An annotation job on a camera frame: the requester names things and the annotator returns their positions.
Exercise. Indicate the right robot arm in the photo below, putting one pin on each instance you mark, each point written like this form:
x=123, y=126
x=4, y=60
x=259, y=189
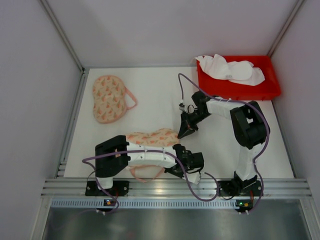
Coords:
x=249, y=124

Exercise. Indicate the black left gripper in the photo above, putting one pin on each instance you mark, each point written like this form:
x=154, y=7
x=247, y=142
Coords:
x=176, y=170

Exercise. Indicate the slotted cable duct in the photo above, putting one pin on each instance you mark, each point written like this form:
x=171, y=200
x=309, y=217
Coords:
x=79, y=203

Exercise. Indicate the aluminium front rail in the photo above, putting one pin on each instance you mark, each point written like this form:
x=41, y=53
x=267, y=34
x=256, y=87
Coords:
x=288, y=188

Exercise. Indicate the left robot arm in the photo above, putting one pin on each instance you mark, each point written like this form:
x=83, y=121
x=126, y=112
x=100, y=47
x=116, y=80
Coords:
x=170, y=156

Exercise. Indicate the white bras pile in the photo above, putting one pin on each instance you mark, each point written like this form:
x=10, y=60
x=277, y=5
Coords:
x=239, y=72

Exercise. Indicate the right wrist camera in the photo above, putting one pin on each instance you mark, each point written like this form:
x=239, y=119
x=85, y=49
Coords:
x=185, y=108

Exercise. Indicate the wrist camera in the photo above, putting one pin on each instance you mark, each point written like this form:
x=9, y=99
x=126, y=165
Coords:
x=185, y=108
x=193, y=178

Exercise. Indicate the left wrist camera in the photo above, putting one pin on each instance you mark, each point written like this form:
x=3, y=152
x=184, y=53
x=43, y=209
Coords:
x=193, y=178

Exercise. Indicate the floral mesh laundry bag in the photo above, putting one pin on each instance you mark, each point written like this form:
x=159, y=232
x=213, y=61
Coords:
x=152, y=137

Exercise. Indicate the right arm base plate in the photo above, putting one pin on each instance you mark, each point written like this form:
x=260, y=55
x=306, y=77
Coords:
x=233, y=188

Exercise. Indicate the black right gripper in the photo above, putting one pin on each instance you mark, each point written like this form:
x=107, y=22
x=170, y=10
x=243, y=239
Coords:
x=189, y=122

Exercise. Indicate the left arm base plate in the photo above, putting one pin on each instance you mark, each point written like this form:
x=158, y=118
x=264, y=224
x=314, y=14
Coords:
x=120, y=188

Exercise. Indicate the red plastic tray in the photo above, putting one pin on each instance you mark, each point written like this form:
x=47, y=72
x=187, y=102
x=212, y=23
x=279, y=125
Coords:
x=265, y=91

